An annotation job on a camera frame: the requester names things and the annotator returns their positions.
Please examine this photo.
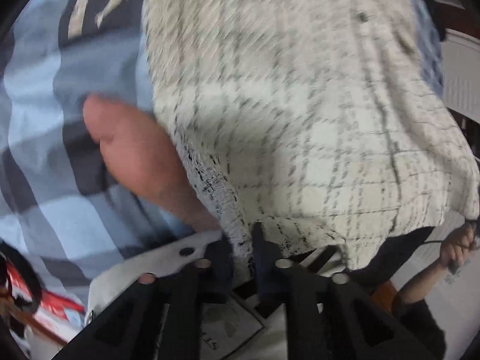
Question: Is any cream plaid tweed shirt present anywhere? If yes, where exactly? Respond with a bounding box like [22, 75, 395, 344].
[142, 0, 479, 274]

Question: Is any person's right forearm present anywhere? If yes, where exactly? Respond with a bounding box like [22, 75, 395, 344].
[394, 258, 448, 305]

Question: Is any person's right hand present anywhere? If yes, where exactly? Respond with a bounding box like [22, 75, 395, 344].
[439, 222, 476, 269]

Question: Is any person's left hand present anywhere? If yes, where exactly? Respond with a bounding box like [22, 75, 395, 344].
[83, 94, 221, 232]

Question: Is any blue grey checkered bedsheet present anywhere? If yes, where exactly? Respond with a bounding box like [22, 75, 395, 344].
[1, 0, 191, 305]

